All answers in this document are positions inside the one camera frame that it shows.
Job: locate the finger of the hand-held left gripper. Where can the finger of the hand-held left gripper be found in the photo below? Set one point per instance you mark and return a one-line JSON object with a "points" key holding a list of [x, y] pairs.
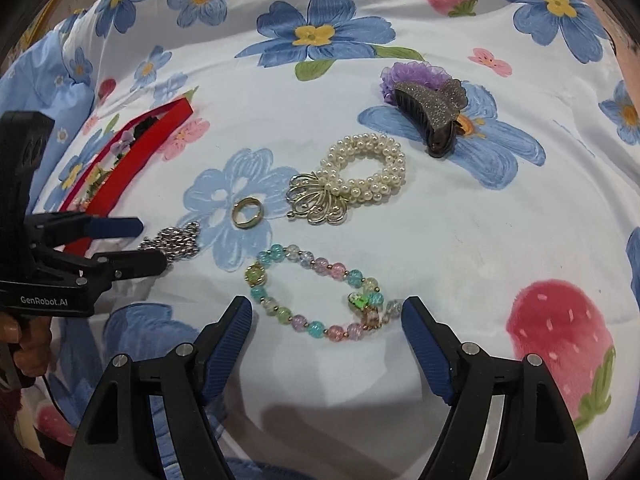
{"points": [[115, 227], [140, 262]]}

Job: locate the person's left hand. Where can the person's left hand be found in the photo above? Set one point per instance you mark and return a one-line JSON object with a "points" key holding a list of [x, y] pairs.
{"points": [[27, 345]]}

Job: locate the purple hair clip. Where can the purple hair clip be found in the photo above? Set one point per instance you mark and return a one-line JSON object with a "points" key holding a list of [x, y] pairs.
{"points": [[122, 144]]}

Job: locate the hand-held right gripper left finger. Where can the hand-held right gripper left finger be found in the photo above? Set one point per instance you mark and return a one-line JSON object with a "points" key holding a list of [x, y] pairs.
{"points": [[225, 350]]}

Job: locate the light blue pillow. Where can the light blue pillow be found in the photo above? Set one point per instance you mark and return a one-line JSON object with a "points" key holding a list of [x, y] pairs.
{"points": [[45, 75]]}

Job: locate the red jewelry box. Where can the red jewelry box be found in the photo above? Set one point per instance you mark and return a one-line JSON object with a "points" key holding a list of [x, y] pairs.
{"points": [[150, 140]]}

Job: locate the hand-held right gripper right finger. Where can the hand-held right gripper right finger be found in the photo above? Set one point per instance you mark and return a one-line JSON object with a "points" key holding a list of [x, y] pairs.
{"points": [[427, 350]]}

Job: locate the pink printed blanket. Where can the pink printed blanket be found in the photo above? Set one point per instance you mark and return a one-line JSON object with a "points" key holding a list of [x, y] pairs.
{"points": [[622, 35]]}

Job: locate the black scrunchie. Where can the black scrunchie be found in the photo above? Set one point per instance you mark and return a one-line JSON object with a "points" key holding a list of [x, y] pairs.
{"points": [[148, 125]]}

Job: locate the purple scrunchie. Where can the purple scrunchie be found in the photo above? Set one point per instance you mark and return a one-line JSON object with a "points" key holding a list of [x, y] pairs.
{"points": [[415, 72]]}

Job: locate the gold butterfly ornament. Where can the gold butterfly ornament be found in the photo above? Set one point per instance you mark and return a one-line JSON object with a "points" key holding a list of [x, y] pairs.
{"points": [[317, 202]]}

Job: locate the glitter hair claw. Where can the glitter hair claw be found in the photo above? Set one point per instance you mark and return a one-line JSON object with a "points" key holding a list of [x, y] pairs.
{"points": [[430, 120]]}

